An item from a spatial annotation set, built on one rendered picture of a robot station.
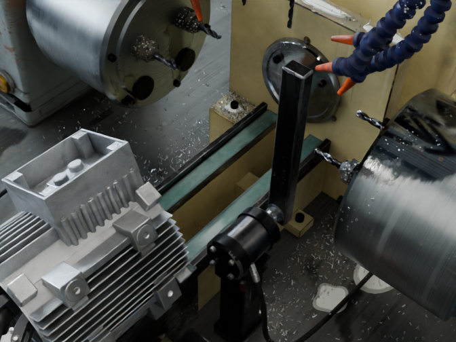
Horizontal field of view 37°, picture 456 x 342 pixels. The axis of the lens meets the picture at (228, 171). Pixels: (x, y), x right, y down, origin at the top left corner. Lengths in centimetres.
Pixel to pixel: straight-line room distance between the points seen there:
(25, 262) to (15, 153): 56
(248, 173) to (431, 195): 45
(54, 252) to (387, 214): 38
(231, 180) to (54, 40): 36
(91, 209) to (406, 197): 36
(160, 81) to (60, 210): 45
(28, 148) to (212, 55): 44
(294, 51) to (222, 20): 54
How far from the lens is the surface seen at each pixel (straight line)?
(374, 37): 73
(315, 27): 102
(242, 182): 115
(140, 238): 77
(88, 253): 78
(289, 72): 73
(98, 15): 104
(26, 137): 133
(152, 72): 113
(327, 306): 107
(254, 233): 84
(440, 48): 107
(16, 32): 121
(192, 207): 107
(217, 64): 145
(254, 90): 117
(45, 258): 77
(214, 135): 122
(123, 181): 79
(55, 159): 85
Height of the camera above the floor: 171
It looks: 48 degrees down
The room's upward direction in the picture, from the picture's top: 2 degrees clockwise
